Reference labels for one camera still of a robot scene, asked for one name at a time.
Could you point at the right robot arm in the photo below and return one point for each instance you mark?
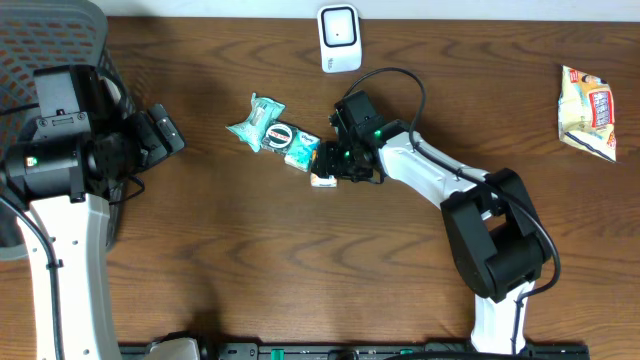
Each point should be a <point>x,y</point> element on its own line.
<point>497,241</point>

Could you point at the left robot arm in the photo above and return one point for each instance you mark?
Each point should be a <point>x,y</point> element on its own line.
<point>83,144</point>

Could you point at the small teal tissue pack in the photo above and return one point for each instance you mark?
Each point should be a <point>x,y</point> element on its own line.
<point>300,153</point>

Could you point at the white barcode scanner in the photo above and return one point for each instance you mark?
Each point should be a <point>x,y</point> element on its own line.
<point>339,38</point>

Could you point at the grey plastic mesh basket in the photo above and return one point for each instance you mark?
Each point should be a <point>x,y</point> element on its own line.
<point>58,79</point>

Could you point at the teal snack packet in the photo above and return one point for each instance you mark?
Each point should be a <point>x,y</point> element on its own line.
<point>252,130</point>

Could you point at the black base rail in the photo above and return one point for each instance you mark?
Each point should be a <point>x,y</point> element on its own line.
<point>252,351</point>

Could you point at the orange small snack packet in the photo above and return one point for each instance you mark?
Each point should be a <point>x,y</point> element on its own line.
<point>323,182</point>

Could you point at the large white snack bag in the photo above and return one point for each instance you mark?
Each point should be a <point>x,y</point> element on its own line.
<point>586,114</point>

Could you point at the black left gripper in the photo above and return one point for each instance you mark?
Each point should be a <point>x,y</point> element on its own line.
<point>163,132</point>

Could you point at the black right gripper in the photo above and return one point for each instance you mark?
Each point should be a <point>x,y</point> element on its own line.
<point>323,163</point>

